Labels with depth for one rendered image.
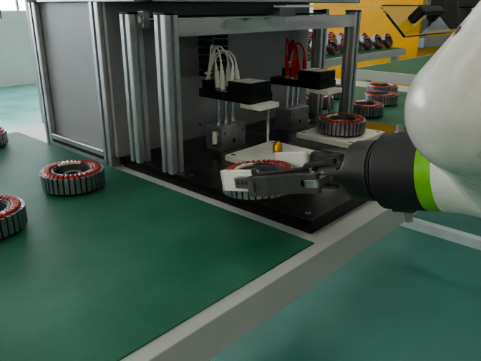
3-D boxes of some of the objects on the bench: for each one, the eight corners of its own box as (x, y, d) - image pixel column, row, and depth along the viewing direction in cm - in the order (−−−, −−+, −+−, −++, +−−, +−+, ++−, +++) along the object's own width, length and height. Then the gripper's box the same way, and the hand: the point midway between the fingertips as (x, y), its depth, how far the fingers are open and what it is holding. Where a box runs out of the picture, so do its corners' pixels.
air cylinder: (308, 126, 125) (309, 104, 123) (290, 131, 120) (291, 109, 118) (292, 123, 128) (293, 102, 126) (274, 128, 123) (275, 107, 121)
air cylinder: (245, 145, 108) (245, 120, 106) (222, 152, 103) (222, 127, 101) (229, 141, 111) (229, 117, 109) (205, 147, 106) (205, 123, 104)
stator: (356, 102, 166) (356, 92, 164) (379, 99, 171) (379, 89, 170) (381, 107, 157) (382, 96, 156) (404, 104, 162) (405, 93, 161)
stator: (390, 117, 144) (391, 104, 143) (356, 119, 141) (358, 107, 140) (370, 109, 154) (371, 98, 153) (338, 112, 151) (339, 99, 150)
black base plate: (464, 146, 115) (465, 137, 115) (310, 234, 71) (311, 220, 70) (303, 117, 145) (303, 109, 144) (123, 166, 101) (122, 156, 100)
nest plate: (328, 159, 98) (329, 152, 98) (283, 177, 88) (284, 170, 87) (271, 145, 108) (271, 140, 107) (225, 160, 97) (225, 154, 97)
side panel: (124, 164, 102) (110, 1, 91) (112, 167, 100) (96, 1, 89) (58, 140, 120) (40, 2, 109) (46, 143, 118) (26, 2, 107)
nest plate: (384, 136, 115) (385, 131, 115) (352, 149, 105) (352, 144, 104) (331, 126, 125) (331, 122, 124) (295, 137, 114) (296, 132, 114)
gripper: (336, 230, 51) (198, 216, 67) (426, 176, 67) (298, 175, 83) (326, 162, 50) (187, 163, 65) (421, 123, 66) (292, 132, 81)
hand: (259, 170), depth 73 cm, fingers closed on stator, 11 cm apart
